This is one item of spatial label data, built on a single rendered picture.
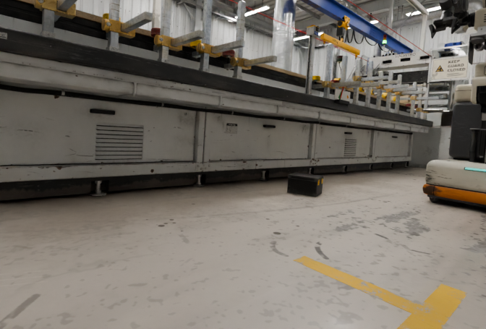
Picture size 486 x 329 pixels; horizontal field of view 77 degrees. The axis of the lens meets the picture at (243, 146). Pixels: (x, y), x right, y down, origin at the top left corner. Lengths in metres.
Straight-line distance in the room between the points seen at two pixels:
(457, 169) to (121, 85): 1.97
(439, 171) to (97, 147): 2.04
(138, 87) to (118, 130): 0.31
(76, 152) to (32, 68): 0.47
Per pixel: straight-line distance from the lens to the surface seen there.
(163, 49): 1.64
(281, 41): 7.13
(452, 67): 5.27
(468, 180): 2.27
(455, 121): 2.63
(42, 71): 1.48
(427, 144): 5.37
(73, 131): 1.72
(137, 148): 1.83
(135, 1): 9.87
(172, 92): 1.67
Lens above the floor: 0.39
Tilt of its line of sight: 3 degrees down
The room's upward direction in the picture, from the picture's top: 4 degrees clockwise
